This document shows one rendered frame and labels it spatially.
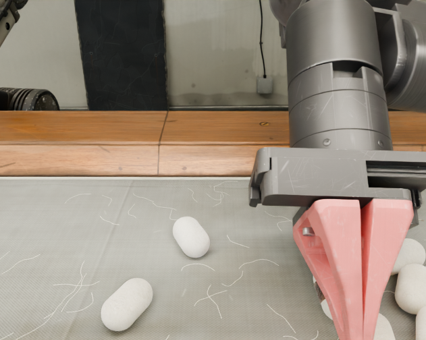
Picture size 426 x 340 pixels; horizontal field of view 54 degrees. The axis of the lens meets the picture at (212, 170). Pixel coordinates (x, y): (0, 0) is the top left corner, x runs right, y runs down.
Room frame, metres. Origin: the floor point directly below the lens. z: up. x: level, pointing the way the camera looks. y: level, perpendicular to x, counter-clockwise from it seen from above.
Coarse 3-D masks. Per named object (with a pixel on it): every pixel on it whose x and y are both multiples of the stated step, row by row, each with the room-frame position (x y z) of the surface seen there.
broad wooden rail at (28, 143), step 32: (0, 128) 0.40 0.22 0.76; (32, 128) 0.40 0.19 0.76; (64, 128) 0.40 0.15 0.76; (96, 128) 0.40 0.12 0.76; (128, 128) 0.40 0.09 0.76; (160, 128) 0.40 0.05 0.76; (192, 128) 0.40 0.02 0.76; (224, 128) 0.40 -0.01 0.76; (256, 128) 0.40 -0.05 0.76; (288, 128) 0.40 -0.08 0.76; (416, 128) 0.40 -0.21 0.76; (0, 160) 0.35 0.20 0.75; (32, 160) 0.35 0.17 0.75; (64, 160) 0.35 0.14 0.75; (96, 160) 0.35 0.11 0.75; (128, 160) 0.35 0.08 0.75; (160, 160) 0.35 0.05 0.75; (192, 160) 0.35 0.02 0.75; (224, 160) 0.35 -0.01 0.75
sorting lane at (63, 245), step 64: (0, 192) 0.31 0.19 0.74; (64, 192) 0.31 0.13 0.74; (128, 192) 0.31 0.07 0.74; (192, 192) 0.32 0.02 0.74; (0, 256) 0.23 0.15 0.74; (64, 256) 0.23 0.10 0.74; (128, 256) 0.23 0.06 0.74; (256, 256) 0.23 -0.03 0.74; (0, 320) 0.17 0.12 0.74; (64, 320) 0.17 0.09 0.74; (192, 320) 0.17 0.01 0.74; (256, 320) 0.17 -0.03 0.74; (320, 320) 0.17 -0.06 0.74
